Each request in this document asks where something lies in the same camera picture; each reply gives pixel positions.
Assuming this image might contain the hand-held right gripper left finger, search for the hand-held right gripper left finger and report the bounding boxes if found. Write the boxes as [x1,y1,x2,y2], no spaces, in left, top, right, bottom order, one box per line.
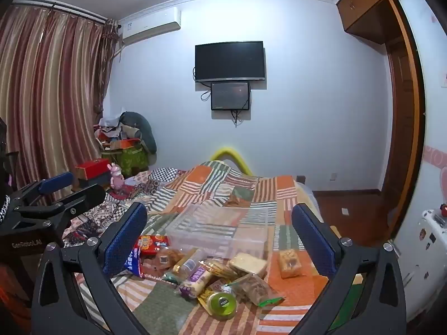
[31,202,165,335]

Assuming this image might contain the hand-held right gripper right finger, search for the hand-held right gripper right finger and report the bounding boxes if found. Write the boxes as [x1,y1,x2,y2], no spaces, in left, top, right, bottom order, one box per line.
[290,202,408,335]

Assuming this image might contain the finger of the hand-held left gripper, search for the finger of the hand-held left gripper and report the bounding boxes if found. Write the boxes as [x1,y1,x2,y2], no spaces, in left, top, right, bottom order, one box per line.
[16,172,75,204]
[14,183,106,224]

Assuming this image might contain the red snack packet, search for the red snack packet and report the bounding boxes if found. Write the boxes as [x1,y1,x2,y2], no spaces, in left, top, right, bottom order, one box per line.
[138,234,172,255]

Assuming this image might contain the orange cake packet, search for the orange cake packet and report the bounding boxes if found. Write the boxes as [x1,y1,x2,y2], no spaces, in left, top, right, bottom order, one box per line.
[279,249,303,280]

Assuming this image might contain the sliced bread packet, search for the sliced bread packet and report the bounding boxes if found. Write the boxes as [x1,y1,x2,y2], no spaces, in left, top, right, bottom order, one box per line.
[229,252,268,278]

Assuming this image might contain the green snack bag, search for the green snack bag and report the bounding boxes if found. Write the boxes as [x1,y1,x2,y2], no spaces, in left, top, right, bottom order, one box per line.
[227,274,286,310]

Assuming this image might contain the clear plastic storage box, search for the clear plastic storage box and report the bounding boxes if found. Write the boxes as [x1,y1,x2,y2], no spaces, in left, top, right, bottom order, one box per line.
[166,203,277,261]

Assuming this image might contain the green round jelly cup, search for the green round jelly cup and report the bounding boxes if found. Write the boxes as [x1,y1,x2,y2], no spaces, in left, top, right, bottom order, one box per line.
[207,291,238,321]

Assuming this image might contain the dark flat box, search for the dark flat box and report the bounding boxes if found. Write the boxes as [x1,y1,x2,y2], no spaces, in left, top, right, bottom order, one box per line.
[77,173,113,193]

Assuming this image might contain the blue and white snack packet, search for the blue and white snack packet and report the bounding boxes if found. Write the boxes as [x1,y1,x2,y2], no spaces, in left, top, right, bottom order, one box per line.
[124,246,146,278]

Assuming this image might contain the red flat box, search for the red flat box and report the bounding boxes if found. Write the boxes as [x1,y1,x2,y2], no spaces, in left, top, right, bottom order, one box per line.
[74,158,113,179]

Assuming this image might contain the pink plush toy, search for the pink plush toy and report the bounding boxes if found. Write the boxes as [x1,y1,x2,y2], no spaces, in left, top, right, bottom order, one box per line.
[108,162,126,191]

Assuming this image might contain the brown bread packet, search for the brown bread packet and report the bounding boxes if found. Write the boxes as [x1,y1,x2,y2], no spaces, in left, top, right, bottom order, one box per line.
[143,248,182,280]

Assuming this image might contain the white bed sheet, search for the white bed sheet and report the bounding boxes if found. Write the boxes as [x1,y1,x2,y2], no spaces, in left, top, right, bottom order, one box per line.
[296,180,322,214]

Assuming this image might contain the green floral box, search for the green floral box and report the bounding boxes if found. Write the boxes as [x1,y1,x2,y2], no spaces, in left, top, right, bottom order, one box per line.
[101,140,149,177]

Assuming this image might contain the clear wrapped roll packet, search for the clear wrapped roll packet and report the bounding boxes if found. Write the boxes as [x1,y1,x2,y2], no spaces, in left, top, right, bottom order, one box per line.
[173,248,207,276]

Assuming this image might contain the pile of clutter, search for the pile of clutter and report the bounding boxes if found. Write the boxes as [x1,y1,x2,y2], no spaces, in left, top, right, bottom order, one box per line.
[94,117,141,144]

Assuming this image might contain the purple label snack packet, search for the purple label snack packet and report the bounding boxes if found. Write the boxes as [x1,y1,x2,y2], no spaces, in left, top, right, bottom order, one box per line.
[179,265,214,299]

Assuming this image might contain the dark green cushion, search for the dark green cushion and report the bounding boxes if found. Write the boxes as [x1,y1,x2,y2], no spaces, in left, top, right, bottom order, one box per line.
[119,112,158,155]

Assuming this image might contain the striped red curtain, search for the striped red curtain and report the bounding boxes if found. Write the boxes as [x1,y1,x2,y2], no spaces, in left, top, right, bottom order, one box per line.
[0,5,120,210]

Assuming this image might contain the striped biscuit packet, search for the striped biscuit packet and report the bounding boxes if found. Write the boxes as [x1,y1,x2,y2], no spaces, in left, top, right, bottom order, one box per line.
[204,258,238,280]

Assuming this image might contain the yellow snack packet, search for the yellow snack packet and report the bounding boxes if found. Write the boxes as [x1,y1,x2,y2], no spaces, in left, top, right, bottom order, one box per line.
[197,282,224,308]

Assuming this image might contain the patchwork blanket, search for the patchwork blanket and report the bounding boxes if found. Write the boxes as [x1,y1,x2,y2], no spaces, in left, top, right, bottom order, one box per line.
[63,161,361,335]

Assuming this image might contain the white hard case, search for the white hard case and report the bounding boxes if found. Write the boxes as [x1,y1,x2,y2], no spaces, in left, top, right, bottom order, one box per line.
[400,209,447,323]

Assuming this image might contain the yellow foam tube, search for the yellow foam tube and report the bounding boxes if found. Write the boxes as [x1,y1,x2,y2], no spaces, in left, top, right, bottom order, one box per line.
[210,147,254,175]

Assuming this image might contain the wooden door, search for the wooden door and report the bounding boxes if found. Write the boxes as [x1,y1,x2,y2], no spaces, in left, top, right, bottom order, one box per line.
[382,0,427,243]

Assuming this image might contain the white air conditioner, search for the white air conditioner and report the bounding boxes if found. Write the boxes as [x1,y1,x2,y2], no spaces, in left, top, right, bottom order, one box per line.
[118,7,182,46]

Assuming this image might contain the wooden overhead cabinet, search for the wooden overhead cabinet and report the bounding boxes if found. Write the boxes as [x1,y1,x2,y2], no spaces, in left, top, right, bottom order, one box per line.
[336,0,420,45]

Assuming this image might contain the small black wall monitor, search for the small black wall monitor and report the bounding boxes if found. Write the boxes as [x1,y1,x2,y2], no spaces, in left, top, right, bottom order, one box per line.
[210,82,251,111]

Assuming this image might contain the curtain rail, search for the curtain rail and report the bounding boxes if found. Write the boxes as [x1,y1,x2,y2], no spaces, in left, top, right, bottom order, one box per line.
[12,0,120,26]

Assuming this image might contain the large black wall television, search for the large black wall television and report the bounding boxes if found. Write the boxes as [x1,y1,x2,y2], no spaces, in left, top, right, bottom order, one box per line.
[195,41,265,83]

